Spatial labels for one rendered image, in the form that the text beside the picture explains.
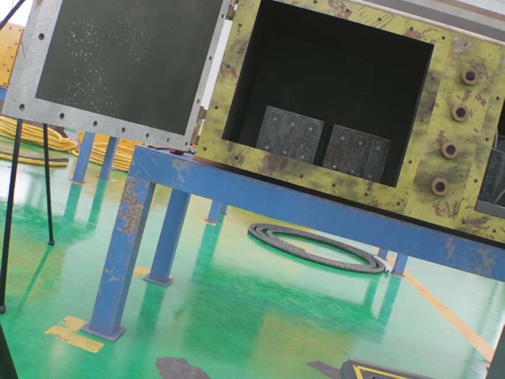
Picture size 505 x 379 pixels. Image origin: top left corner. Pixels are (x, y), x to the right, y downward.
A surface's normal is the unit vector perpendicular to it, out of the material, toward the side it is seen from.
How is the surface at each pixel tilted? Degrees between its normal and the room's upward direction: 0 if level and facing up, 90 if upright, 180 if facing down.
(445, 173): 90
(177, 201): 90
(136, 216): 90
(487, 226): 90
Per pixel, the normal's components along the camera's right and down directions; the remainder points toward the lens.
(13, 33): -0.04, 0.02
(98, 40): 0.90, 0.26
